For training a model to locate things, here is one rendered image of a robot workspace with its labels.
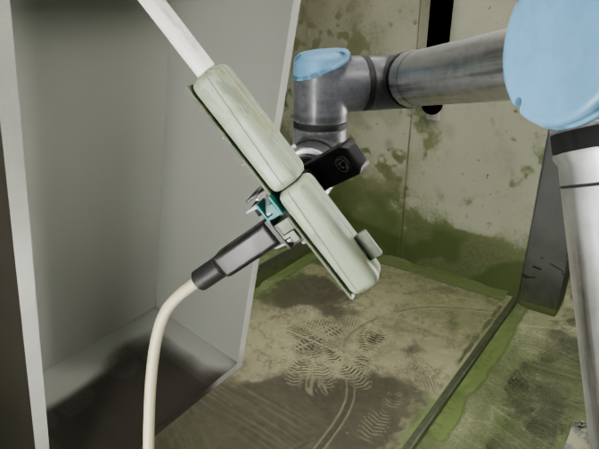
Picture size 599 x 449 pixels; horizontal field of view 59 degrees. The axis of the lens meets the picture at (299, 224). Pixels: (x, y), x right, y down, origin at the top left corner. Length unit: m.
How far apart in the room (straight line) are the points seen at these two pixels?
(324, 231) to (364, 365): 1.66
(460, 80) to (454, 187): 2.06
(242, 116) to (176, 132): 0.81
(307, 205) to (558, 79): 0.32
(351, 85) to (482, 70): 0.25
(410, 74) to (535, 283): 2.09
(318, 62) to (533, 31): 0.51
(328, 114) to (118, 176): 0.67
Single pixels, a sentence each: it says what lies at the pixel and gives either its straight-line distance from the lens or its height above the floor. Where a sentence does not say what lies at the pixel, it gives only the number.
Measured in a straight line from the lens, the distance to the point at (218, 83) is 0.60.
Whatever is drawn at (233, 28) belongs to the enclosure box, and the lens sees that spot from 1.22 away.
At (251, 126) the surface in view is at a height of 1.28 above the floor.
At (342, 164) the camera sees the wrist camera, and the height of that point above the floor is 1.20.
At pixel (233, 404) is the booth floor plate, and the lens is 2.06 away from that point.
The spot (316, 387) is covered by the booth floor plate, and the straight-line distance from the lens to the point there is 2.13.
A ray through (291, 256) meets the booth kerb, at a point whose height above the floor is 0.11.
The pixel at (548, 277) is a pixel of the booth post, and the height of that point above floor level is 0.20.
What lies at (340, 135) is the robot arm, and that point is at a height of 1.20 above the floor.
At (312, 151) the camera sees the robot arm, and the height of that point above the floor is 1.19.
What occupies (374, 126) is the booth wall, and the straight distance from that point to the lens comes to 2.89.
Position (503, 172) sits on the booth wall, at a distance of 2.67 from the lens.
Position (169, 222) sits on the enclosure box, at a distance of 1.51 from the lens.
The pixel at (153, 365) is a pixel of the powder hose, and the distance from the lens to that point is 0.80.
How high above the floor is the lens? 1.40
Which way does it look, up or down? 23 degrees down
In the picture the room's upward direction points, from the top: straight up
